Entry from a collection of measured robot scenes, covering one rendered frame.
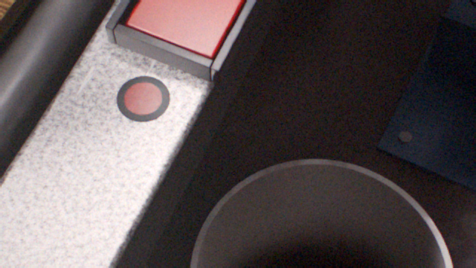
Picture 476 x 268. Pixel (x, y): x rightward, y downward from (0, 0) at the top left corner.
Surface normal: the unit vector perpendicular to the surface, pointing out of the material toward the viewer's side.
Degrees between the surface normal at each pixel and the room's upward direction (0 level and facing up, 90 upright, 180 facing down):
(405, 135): 0
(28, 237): 0
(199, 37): 0
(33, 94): 59
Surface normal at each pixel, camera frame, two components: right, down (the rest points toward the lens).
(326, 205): -0.15, 0.84
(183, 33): 0.00, -0.47
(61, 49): 0.69, -0.03
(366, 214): -0.56, 0.70
